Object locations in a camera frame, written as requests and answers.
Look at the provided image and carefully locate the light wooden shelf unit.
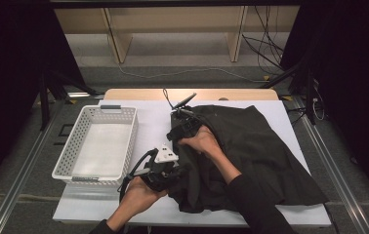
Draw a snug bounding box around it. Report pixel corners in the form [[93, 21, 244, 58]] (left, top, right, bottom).
[[54, 5, 301, 64]]

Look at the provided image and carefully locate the person's left hand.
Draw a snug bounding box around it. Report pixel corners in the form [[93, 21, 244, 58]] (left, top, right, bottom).
[[119, 175, 169, 217]]

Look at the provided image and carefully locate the black metal stand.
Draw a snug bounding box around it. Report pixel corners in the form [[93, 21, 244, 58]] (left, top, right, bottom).
[[260, 55, 317, 127]]

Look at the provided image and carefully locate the white perforated plastic basket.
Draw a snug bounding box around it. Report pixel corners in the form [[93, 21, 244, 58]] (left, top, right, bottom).
[[51, 104, 140, 189]]

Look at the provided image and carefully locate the short silver rail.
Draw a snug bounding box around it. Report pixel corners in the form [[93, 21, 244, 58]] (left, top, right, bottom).
[[66, 91, 105, 99]]

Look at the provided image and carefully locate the dark grey garment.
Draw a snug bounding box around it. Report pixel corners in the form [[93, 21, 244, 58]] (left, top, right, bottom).
[[167, 104, 330, 215]]

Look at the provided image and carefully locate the black tripod stand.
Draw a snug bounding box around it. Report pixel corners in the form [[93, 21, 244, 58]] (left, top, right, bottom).
[[38, 67, 101, 132]]

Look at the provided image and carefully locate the white cable loop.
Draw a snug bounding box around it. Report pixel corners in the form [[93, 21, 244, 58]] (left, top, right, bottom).
[[311, 97, 326, 122]]

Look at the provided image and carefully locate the aluminium floor rail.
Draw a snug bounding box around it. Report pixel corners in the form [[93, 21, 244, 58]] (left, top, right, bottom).
[[0, 100, 67, 234], [291, 96, 369, 234]]

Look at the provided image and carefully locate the black curtain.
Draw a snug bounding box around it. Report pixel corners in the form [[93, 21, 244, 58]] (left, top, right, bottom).
[[0, 0, 87, 200], [279, 0, 369, 213]]

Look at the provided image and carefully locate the right hand-held gripper black cable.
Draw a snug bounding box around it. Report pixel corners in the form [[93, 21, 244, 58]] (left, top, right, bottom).
[[162, 88, 225, 149]]

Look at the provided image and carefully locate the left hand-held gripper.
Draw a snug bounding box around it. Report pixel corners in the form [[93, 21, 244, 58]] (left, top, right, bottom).
[[141, 143, 187, 193]]

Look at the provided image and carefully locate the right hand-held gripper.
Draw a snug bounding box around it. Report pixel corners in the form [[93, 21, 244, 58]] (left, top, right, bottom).
[[167, 92, 207, 142]]

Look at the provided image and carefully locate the bundle of black cables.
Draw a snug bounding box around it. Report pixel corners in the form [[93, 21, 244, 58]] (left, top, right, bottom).
[[241, 5, 286, 76]]

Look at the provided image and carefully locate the black floor cable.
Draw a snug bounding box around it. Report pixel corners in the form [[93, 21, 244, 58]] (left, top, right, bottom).
[[285, 106, 308, 127]]

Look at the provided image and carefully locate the white floor cable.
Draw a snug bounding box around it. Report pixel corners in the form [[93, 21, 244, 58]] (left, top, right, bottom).
[[117, 62, 268, 84]]

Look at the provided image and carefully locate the person's right hand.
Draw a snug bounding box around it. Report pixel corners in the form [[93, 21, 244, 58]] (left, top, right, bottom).
[[177, 125, 224, 161]]

